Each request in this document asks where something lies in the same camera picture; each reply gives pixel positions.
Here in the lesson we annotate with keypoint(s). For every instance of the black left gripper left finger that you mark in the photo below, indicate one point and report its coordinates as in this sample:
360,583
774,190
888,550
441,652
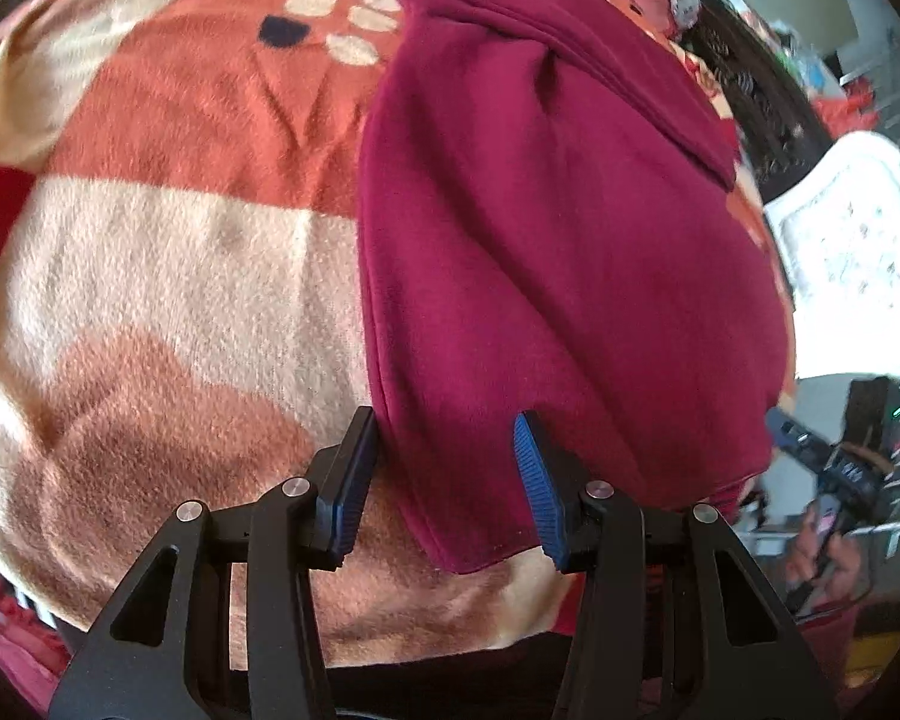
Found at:
216,619

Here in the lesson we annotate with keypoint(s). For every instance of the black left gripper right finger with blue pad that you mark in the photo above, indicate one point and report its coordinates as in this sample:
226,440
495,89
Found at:
668,597

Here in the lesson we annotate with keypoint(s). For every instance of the maroon fleece garment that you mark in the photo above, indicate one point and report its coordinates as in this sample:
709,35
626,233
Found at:
549,220

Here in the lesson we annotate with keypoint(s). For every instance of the orange red patterned blanket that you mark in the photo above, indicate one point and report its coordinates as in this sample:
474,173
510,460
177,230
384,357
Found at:
181,310

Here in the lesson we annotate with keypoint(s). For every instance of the dark wooden headboard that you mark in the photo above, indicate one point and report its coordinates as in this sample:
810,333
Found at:
782,136

